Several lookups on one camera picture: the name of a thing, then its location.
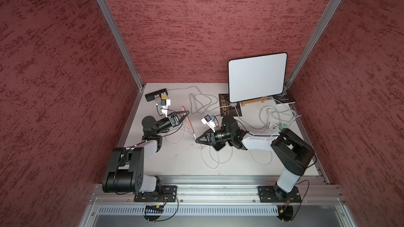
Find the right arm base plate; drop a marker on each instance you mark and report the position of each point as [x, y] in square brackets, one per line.
[274, 194]

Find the black book gold letters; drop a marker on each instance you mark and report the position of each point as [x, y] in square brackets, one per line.
[228, 108]

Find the left aluminium corner post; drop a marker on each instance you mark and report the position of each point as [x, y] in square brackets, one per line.
[120, 42]

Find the aluminium corner post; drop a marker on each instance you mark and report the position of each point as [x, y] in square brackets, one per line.
[316, 34]
[120, 42]

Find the small black box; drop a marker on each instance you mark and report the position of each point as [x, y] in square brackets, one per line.
[286, 98]

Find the black power strip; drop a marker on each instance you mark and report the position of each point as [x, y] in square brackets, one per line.
[156, 94]

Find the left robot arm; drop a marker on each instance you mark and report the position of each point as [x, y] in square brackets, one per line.
[125, 169]

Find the orange-cased phone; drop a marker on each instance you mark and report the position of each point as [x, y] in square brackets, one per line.
[192, 131]

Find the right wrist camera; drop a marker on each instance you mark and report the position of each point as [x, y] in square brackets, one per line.
[210, 122]

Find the right aluminium corner post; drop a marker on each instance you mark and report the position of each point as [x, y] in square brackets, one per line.
[316, 34]

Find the white power strip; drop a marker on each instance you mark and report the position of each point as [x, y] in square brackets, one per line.
[273, 127]

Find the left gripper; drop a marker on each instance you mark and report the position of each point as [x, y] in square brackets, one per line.
[176, 122]

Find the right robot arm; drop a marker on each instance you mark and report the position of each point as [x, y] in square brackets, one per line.
[293, 152]

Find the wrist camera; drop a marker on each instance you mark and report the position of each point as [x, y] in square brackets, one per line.
[210, 122]
[163, 107]

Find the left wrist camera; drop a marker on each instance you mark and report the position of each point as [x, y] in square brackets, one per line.
[163, 107]

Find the wooden tablet stand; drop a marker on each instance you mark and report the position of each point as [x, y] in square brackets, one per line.
[258, 100]

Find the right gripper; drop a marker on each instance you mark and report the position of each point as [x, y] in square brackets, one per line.
[212, 138]

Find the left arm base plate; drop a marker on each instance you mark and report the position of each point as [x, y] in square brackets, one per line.
[164, 194]

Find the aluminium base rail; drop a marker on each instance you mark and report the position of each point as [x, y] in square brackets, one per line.
[243, 190]

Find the white tablet panel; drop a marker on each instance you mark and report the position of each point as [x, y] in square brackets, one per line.
[256, 77]

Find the green charger adapter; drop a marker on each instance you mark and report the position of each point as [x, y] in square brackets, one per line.
[283, 126]

